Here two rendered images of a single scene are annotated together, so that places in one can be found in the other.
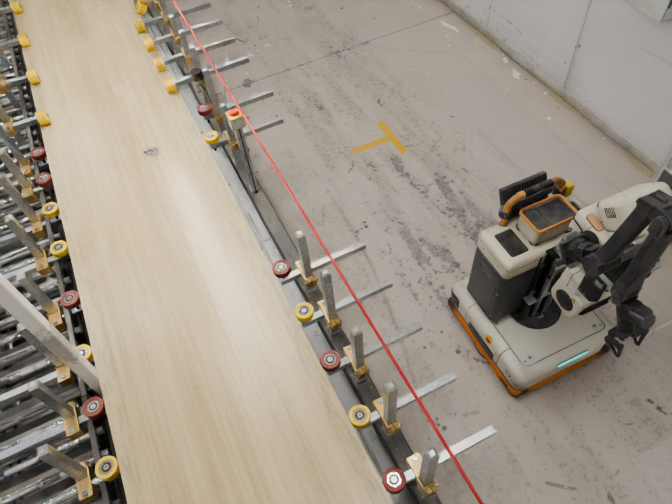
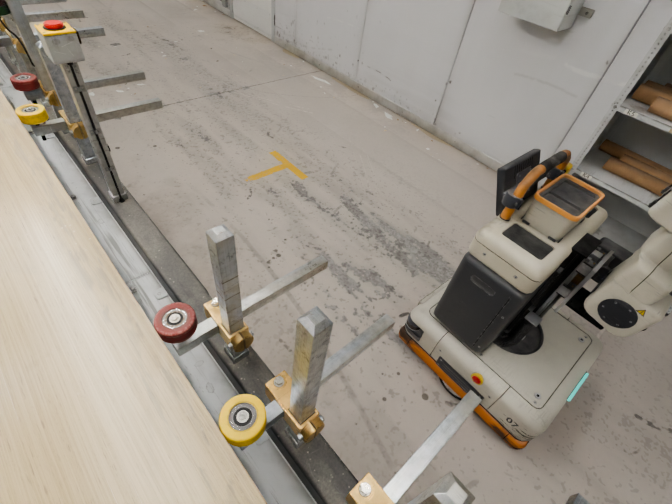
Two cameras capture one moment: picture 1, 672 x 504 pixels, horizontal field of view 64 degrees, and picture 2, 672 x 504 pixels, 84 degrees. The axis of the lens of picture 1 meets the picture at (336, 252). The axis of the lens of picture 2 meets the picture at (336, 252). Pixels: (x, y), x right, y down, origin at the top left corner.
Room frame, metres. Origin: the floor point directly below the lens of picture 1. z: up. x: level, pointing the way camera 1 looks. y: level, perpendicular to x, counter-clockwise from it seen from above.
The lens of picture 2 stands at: (0.92, 0.17, 1.58)
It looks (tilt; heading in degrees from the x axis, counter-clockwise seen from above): 46 degrees down; 331
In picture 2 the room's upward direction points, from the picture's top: 10 degrees clockwise
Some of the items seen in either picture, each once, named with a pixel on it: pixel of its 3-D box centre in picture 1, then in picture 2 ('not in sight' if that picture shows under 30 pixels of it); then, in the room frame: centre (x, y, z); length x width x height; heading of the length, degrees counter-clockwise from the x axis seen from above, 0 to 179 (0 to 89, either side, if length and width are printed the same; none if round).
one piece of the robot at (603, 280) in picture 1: (618, 269); not in sight; (1.14, -1.11, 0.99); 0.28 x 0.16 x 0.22; 109
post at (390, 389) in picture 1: (389, 411); not in sight; (0.70, -0.13, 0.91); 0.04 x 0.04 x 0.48; 21
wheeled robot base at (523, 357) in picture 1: (528, 317); (498, 339); (1.41, -1.01, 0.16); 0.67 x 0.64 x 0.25; 19
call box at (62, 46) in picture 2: (235, 119); (61, 44); (2.10, 0.40, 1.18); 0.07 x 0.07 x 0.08; 21
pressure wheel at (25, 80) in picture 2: (206, 114); (29, 91); (2.59, 0.65, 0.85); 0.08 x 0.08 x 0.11
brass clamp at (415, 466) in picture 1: (421, 475); not in sight; (0.49, -0.21, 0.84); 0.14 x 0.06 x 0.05; 21
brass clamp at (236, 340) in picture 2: (306, 273); (228, 324); (1.42, 0.15, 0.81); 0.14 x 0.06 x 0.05; 21
